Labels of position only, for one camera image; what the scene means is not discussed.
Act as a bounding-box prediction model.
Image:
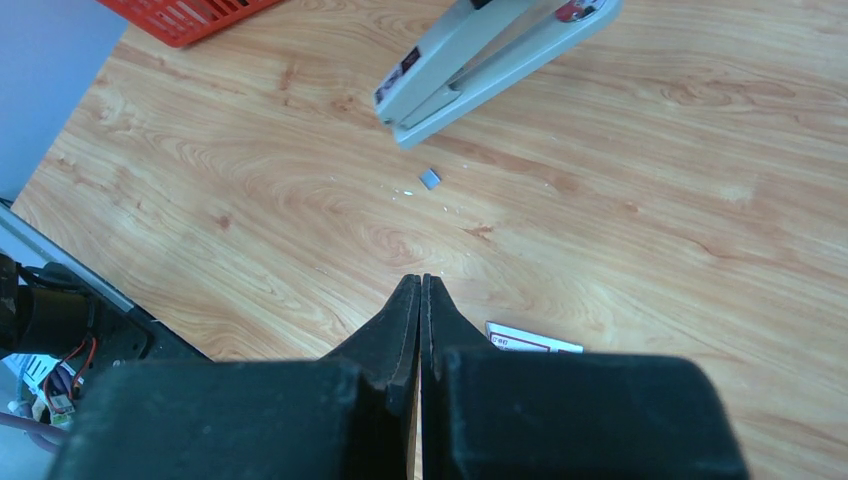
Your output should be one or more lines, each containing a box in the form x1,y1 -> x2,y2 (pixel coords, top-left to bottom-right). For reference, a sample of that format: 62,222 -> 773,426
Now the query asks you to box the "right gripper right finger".
421,275 -> 749,479

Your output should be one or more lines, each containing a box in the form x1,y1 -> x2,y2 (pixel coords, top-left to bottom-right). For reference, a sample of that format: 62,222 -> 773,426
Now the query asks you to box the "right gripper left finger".
49,275 -> 421,479

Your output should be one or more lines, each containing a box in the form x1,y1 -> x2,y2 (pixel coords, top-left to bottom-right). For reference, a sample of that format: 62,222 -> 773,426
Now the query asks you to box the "white red staple box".
486,322 -> 584,353

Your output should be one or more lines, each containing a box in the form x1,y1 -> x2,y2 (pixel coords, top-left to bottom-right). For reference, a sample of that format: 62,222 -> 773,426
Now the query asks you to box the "black and grey stapler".
373,0 -> 623,149

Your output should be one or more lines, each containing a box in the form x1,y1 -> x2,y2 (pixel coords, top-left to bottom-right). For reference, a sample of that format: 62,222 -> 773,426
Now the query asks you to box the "red plastic shopping basket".
99,0 -> 281,48

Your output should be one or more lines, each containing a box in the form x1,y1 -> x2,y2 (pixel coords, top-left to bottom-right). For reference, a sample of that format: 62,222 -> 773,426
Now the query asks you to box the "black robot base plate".
0,251 -> 213,399

